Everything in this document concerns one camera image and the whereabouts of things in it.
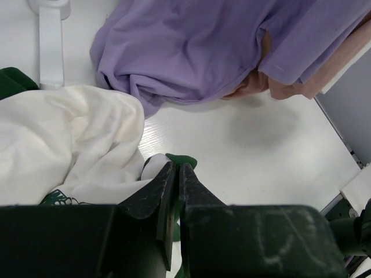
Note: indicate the white and green t shirt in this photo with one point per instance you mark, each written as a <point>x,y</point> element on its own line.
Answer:
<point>76,145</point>

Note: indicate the white metal clothes rack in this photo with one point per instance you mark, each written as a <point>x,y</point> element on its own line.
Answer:
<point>51,60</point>

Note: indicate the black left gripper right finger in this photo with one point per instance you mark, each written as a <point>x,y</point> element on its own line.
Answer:
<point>219,240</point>

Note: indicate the purple t shirt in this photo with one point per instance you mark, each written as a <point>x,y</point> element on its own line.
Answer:
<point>197,51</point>

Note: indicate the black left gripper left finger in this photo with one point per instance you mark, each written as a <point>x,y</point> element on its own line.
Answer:
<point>130,239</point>

